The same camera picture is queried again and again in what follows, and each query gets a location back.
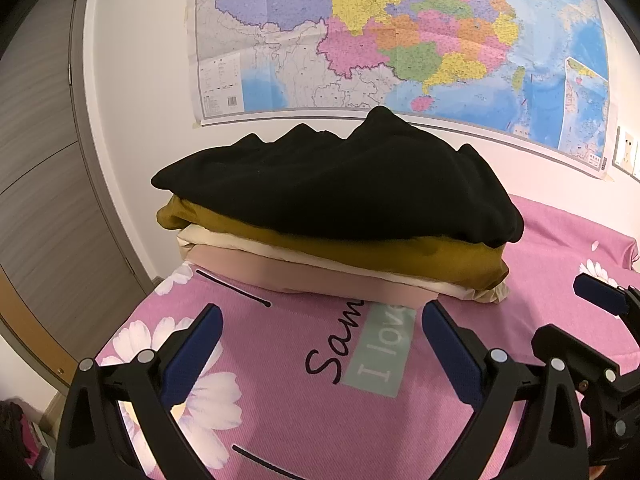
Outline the mustard garment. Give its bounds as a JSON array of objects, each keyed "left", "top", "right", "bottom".
[{"left": 155, "top": 195, "right": 510, "bottom": 288}]

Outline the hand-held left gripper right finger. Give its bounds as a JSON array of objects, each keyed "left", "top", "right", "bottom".
[{"left": 421, "top": 301, "right": 591, "bottom": 480}]

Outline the wooden wardrobe door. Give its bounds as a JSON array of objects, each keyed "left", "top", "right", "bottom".
[{"left": 0, "top": 0, "right": 156, "bottom": 391}]

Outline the pale pink garment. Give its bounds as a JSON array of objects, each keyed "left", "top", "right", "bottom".
[{"left": 182, "top": 244, "right": 436, "bottom": 308}]

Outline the white wall power socket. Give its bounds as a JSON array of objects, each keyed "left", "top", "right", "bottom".
[{"left": 612, "top": 126, "right": 640, "bottom": 175}]

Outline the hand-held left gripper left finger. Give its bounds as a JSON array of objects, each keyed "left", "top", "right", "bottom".
[{"left": 54, "top": 304, "right": 224, "bottom": 480}]

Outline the dark cloth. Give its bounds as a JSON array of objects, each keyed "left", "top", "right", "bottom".
[{"left": 0, "top": 400, "right": 38, "bottom": 471}]

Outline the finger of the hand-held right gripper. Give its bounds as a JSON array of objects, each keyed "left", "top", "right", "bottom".
[
  {"left": 531, "top": 325, "right": 640, "bottom": 401},
  {"left": 572, "top": 272, "right": 640, "bottom": 333}
]

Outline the printed pink blanket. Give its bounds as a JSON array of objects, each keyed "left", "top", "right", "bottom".
[{"left": 95, "top": 194, "right": 640, "bottom": 480}]

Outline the colourful wall map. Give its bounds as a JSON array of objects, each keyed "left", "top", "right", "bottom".
[{"left": 187, "top": 0, "right": 611, "bottom": 181}]

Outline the black garment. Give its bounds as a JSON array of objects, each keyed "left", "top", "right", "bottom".
[{"left": 150, "top": 106, "right": 525, "bottom": 250}]

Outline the cream garment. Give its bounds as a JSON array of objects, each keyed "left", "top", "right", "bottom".
[{"left": 175, "top": 224, "right": 510, "bottom": 305}]

